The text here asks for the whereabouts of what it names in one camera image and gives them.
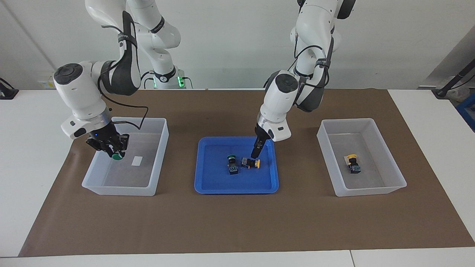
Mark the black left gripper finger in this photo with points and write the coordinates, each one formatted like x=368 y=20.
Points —
x=262 y=144
x=255 y=152

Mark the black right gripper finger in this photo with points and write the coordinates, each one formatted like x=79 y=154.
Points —
x=122 y=144
x=107 y=150

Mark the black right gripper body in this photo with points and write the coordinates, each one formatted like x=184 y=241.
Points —
x=102 y=135

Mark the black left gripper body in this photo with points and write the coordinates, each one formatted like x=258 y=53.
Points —
x=259 y=133

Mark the green push button switch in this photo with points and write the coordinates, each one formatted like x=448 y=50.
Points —
x=118 y=157
x=232 y=166

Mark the yellow push button switch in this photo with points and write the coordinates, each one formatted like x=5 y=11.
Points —
x=353 y=165
x=246 y=162

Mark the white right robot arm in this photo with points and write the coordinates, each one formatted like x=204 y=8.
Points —
x=78 y=92

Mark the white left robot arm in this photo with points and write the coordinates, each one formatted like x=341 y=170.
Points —
x=278 y=100

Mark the small white label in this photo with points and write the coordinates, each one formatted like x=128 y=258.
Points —
x=137 y=160
x=346 y=161

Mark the blue plastic tray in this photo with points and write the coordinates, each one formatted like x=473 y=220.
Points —
x=237 y=183

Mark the translucent white plastic box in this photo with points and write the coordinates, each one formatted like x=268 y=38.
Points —
x=159 y=148
x=386 y=148

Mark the brown paper table mat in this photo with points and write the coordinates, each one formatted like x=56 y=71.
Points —
x=237 y=222

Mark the white power strip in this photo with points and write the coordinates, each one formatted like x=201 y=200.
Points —
x=46 y=84

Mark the black clamp base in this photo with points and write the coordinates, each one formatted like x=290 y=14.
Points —
x=7 y=92

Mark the black stand pole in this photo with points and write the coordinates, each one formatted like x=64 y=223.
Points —
x=454 y=78

